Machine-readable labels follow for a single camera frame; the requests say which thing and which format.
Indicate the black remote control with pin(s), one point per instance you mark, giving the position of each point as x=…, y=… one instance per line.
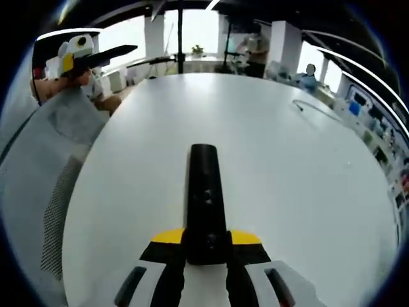
x=206, y=192

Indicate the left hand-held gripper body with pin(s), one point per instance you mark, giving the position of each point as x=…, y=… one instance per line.
x=87, y=48

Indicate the grey mesh laundry bag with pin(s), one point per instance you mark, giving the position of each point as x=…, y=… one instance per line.
x=48, y=144

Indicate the person's left hand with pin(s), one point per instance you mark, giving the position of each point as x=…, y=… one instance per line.
x=83, y=78

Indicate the white cabinet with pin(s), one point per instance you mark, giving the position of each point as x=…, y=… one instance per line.
x=116, y=80

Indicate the white pillar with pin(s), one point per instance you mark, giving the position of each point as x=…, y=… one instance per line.
x=286, y=44

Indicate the blue box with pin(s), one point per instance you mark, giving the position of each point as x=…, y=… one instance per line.
x=353, y=108

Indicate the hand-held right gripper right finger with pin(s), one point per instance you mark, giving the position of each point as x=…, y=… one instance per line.
x=249, y=256

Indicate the display wall with screens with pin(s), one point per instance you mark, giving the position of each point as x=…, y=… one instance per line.
x=377, y=112

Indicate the display on black stand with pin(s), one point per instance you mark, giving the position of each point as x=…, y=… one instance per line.
x=233, y=38

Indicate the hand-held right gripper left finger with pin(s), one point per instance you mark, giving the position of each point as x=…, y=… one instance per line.
x=163, y=265

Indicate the small green plant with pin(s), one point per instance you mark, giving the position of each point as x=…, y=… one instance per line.
x=197, y=50

